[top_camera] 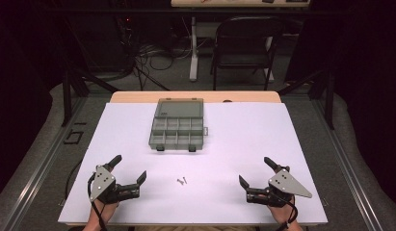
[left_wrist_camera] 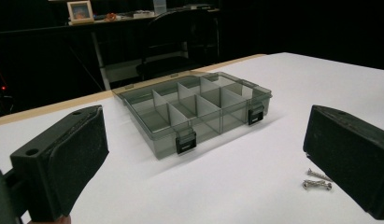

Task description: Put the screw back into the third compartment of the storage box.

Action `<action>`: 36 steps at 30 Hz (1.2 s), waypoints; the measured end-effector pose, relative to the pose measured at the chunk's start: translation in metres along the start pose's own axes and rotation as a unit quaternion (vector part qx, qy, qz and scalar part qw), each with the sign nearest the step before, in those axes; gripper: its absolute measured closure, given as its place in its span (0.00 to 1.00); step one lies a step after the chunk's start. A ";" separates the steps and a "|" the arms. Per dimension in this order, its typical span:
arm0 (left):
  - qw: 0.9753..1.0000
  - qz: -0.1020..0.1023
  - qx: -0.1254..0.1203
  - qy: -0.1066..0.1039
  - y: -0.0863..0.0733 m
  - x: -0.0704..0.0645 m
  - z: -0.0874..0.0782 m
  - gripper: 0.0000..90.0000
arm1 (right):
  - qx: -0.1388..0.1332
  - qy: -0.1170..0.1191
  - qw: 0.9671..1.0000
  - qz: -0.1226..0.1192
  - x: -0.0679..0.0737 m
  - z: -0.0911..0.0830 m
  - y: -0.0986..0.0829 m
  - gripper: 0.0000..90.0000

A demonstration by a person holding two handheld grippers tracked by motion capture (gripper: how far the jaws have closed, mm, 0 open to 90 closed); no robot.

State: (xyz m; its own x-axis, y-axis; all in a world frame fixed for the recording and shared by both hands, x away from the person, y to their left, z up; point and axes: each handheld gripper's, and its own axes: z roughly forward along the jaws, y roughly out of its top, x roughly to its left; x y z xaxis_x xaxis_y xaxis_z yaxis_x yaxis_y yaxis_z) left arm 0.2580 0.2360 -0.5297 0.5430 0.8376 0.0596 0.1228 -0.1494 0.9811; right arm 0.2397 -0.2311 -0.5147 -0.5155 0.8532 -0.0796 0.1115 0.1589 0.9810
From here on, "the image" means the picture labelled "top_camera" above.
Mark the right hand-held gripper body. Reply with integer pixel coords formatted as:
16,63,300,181
245,168,313,208

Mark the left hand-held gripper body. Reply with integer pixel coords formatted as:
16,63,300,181
88,165,142,205

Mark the grey plastic compartment box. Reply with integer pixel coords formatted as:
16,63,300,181
147,97,210,153

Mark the person's left hand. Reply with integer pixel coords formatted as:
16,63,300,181
86,198,120,226

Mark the person's right hand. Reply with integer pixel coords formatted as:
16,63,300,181
267,195,298,226

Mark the white board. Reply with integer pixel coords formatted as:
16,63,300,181
57,101,329,225

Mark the wooden table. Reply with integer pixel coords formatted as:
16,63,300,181
109,90,282,104

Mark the black metal stand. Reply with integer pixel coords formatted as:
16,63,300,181
277,68,335,131
61,66,120,127

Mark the black folding chair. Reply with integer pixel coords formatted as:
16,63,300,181
210,15,285,91

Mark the white desk leg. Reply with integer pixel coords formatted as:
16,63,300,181
189,16,199,83

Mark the wooden desk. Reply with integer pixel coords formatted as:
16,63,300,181
171,0,311,9

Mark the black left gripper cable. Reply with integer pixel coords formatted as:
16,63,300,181
87,174,109,231

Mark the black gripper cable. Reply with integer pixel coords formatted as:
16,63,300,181
87,174,109,231
275,192,299,231

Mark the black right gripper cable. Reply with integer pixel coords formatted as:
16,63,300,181
275,192,299,231

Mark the black floor cable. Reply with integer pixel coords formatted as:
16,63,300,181
64,158,83,201

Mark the aluminium floor rail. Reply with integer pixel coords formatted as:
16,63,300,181
310,95,384,231
0,95,88,231

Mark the bundle of floor cables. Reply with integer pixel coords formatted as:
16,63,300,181
115,15,192,92

